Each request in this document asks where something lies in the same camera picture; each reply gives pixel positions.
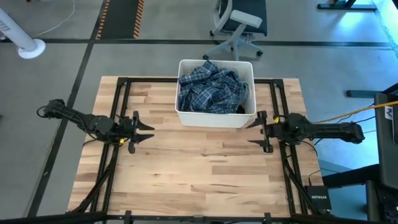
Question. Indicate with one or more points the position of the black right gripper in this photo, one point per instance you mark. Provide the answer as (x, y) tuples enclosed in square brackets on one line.
[(283, 129)]

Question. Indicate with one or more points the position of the black desk foot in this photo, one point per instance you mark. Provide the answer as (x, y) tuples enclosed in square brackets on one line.
[(345, 4), (360, 93)]

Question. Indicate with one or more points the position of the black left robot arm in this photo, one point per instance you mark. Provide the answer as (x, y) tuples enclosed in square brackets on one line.
[(84, 121)]

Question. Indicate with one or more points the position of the striped black floor mat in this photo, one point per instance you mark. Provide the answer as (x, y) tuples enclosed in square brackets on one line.
[(119, 18)]

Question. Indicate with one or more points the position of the blue plaid shirt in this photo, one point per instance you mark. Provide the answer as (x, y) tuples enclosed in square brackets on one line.
[(211, 90)]

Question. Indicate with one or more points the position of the black Netgear network switch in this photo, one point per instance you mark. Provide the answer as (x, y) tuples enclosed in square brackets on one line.
[(317, 197)]

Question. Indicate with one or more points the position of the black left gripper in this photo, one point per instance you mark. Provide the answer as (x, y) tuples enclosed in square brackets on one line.
[(127, 129)]

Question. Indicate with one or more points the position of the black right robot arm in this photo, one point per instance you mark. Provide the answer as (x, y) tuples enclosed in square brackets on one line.
[(335, 130)]

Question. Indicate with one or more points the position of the black desk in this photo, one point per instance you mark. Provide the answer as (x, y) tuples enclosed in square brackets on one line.
[(387, 140)]

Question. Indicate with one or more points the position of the white woven plastic basket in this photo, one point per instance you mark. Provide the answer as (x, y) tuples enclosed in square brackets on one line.
[(214, 120)]

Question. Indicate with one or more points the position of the black aluminium table frame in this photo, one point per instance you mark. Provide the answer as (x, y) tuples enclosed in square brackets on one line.
[(276, 105)]

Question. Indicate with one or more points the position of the white office chair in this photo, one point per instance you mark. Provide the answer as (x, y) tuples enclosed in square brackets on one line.
[(242, 18)]

